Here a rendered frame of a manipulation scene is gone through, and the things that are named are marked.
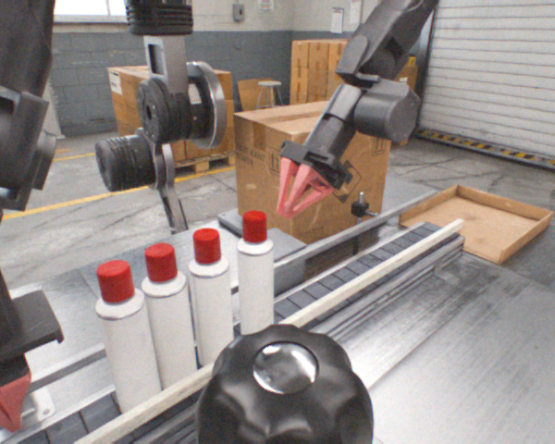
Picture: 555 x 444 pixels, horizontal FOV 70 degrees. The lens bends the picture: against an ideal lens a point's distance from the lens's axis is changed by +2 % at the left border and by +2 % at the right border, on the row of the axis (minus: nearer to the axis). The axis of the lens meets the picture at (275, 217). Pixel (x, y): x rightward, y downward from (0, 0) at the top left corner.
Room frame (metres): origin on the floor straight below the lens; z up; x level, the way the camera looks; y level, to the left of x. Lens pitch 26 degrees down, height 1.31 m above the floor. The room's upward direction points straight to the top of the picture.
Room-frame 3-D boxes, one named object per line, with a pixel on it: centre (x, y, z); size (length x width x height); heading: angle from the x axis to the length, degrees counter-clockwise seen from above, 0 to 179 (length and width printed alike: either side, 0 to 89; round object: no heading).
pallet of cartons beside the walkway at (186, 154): (4.14, 1.07, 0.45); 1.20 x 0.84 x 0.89; 37
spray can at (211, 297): (0.42, 0.08, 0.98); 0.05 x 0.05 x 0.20
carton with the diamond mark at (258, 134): (0.94, -0.09, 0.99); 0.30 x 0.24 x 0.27; 125
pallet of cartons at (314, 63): (4.54, -0.85, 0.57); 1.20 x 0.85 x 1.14; 128
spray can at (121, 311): (0.34, 0.17, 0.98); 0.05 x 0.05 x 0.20
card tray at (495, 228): (0.93, -0.53, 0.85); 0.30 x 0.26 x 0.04; 130
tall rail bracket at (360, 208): (0.75, -0.20, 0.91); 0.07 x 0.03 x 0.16; 40
